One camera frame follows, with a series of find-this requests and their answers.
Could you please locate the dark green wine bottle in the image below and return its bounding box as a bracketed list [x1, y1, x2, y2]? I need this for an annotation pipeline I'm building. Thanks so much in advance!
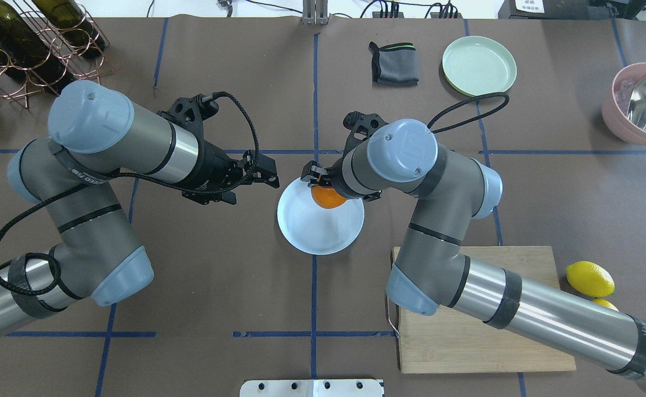
[0, 1, 76, 95]

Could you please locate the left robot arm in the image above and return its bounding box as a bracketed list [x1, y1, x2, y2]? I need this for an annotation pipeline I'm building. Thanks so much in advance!
[0, 80, 279, 337]

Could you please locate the copper wire bottle rack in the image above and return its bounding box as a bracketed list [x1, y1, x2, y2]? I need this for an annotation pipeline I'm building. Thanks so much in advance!
[0, 1, 116, 109]

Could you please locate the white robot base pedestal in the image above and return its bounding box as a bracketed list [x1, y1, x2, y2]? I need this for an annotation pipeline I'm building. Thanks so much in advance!
[239, 379, 385, 396]

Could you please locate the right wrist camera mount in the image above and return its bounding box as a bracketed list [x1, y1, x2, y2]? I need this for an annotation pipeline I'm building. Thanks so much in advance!
[342, 111, 388, 155]

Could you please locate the orange fruit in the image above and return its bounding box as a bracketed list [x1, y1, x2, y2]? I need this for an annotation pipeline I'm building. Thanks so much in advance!
[310, 186, 348, 210]

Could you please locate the yellow lemon outer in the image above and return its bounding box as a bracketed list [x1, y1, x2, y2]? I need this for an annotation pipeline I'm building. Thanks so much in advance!
[591, 297, 620, 312]

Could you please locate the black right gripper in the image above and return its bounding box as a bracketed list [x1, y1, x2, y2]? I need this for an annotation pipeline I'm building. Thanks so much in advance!
[300, 155, 381, 202]

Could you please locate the grey folded cloth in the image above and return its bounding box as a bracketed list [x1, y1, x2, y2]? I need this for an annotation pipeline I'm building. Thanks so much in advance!
[369, 42, 419, 87]

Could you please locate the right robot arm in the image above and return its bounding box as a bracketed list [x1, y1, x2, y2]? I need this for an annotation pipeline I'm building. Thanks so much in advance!
[301, 115, 646, 393]

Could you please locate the light blue plate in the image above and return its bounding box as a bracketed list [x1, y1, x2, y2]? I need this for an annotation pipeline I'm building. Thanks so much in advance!
[277, 179, 365, 255]

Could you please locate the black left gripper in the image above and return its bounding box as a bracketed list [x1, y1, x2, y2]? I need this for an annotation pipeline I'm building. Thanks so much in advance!
[182, 141, 280, 205]

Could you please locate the aluminium frame post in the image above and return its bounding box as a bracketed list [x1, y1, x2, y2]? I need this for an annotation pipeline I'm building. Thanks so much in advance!
[301, 0, 330, 26]

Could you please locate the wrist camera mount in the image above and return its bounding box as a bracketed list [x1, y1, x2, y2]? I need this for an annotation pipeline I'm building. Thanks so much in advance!
[342, 111, 388, 155]
[157, 94, 219, 140]

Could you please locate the pink bowl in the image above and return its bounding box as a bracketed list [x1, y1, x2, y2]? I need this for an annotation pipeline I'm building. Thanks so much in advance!
[602, 62, 646, 146]

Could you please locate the yellow lemon near board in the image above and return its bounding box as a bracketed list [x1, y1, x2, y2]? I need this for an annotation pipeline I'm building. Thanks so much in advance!
[566, 261, 616, 298]

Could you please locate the bamboo cutting board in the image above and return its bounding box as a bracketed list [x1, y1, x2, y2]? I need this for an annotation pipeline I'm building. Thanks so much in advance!
[397, 246, 577, 374]

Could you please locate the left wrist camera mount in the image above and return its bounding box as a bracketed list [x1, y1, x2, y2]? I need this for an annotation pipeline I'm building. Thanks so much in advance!
[157, 94, 219, 140]

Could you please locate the light green plate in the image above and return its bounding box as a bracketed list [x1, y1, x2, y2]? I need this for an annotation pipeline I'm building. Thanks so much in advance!
[442, 36, 518, 97]

